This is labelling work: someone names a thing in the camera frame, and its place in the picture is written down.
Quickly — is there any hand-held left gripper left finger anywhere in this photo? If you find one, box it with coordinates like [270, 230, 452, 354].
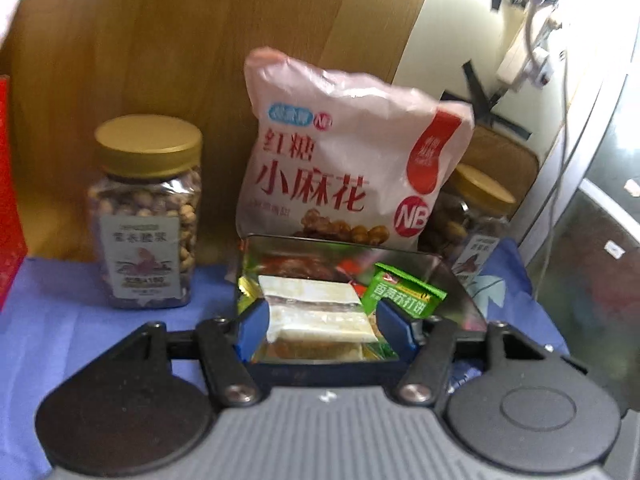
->
[132, 302, 270, 408]

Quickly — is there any white snack packet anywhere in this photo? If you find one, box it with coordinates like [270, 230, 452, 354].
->
[265, 305, 378, 347]
[256, 274, 363, 310]

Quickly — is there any white power strip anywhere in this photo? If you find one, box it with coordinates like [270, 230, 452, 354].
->
[495, 42, 557, 92]

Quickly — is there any tan rounded board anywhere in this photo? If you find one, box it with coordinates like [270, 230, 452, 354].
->
[466, 122, 542, 197]

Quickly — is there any small green cracker packet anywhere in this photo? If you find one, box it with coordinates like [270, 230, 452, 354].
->
[360, 262, 448, 322]

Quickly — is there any nut jar with gold lid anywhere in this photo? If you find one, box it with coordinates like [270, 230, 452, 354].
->
[424, 162, 519, 282]
[86, 115, 205, 311]

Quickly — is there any grey cable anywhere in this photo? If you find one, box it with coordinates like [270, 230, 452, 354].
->
[537, 0, 577, 311]

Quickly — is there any blue cloth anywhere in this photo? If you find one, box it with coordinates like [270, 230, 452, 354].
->
[0, 237, 572, 480]

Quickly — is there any pink snack bag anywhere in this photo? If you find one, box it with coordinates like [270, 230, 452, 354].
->
[234, 47, 476, 255]

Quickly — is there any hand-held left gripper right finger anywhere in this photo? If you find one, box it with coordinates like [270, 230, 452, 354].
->
[376, 297, 523, 407]

